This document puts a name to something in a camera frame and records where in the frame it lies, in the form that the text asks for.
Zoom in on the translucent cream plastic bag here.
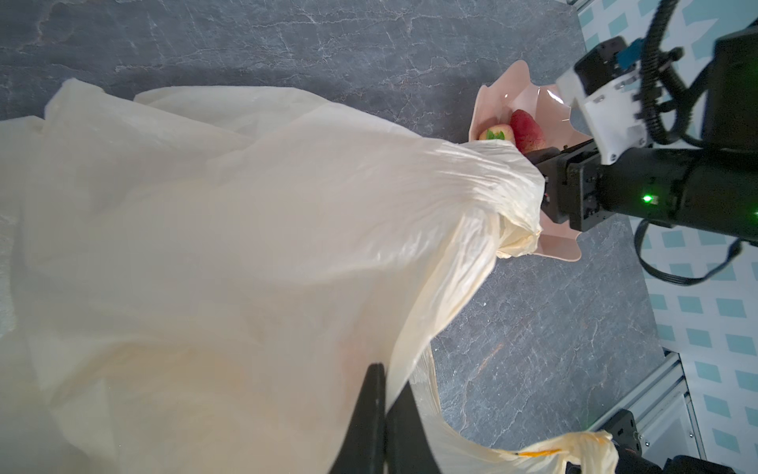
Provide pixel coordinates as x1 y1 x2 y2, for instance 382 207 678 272
1 79 618 473

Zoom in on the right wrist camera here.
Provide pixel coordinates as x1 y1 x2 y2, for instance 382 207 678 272
557 37 647 165

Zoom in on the pink-yellow peach with leaves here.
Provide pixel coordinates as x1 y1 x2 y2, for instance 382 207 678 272
478 124 516 144

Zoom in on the pink flower-shaped fruit plate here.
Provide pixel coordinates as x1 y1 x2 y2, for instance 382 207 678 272
468 60 590 262

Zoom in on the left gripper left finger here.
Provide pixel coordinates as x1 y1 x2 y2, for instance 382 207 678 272
330 363 386 474

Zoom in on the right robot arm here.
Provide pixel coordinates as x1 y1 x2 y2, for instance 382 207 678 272
530 27 757 243

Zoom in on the aluminium mounting rail frame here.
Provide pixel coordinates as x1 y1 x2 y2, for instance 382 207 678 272
589 353 707 466

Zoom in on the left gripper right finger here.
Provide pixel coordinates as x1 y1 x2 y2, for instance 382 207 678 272
385 382 441 474

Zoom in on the red peach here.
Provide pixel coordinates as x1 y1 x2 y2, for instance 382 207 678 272
509 110 547 155

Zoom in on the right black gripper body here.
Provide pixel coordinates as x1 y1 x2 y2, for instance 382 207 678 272
527 140 757 243

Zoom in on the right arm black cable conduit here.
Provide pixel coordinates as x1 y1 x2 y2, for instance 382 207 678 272
636 0 712 146

